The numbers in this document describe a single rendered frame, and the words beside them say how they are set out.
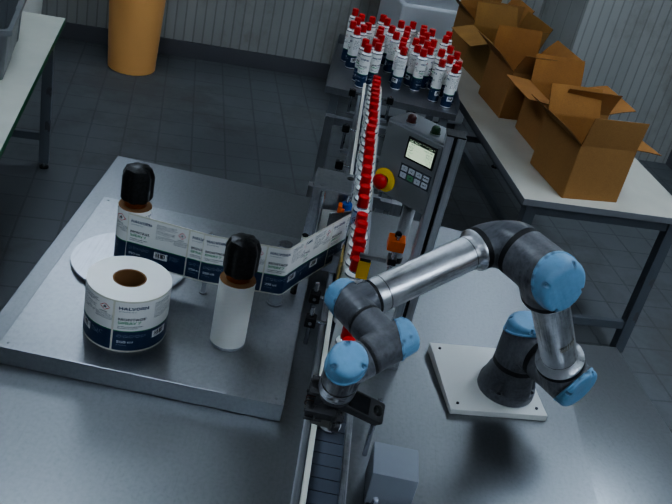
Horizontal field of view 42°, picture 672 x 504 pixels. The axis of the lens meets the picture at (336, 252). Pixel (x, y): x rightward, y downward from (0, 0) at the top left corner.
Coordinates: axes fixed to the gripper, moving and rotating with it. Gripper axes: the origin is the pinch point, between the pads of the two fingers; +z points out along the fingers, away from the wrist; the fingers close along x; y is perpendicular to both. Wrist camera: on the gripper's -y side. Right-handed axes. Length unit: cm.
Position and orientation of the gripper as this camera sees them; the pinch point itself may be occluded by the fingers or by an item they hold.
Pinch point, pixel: (333, 423)
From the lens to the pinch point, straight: 191.9
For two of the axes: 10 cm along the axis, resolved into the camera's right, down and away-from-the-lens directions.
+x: -1.7, 8.4, -5.1
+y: -9.8, -2.1, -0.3
